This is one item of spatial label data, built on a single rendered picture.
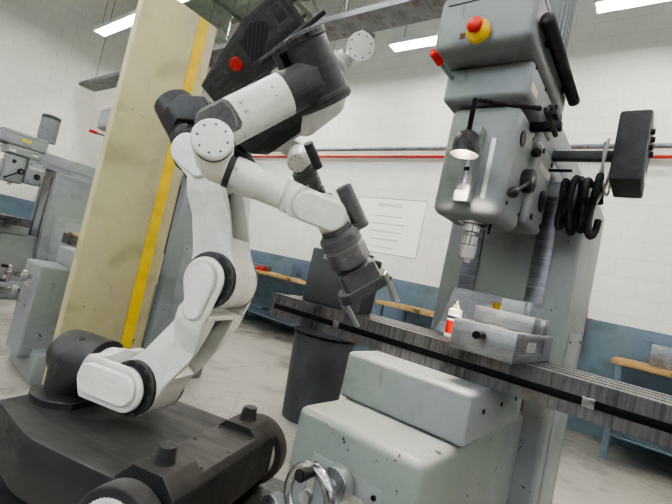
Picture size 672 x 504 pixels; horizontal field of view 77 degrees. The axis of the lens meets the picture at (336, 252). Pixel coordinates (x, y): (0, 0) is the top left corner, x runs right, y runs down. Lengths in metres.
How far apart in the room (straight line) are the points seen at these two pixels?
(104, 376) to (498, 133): 1.21
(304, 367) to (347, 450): 2.12
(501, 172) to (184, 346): 0.93
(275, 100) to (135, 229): 1.67
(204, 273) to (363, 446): 0.53
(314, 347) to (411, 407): 1.99
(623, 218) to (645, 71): 1.68
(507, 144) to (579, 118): 4.77
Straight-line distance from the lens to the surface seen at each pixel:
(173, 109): 1.28
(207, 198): 1.13
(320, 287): 1.46
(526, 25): 1.24
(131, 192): 2.42
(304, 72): 0.92
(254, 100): 0.88
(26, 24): 10.17
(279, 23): 1.10
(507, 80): 1.29
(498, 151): 1.25
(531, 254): 1.63
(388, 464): 0.93
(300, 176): 1.47
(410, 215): 6.26
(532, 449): 1.65
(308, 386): 3.08
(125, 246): 2.43
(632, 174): 1.48
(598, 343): 5.41
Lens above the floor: 1.07
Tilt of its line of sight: 3 degrees up
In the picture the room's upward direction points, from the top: 12 degrees clockwise
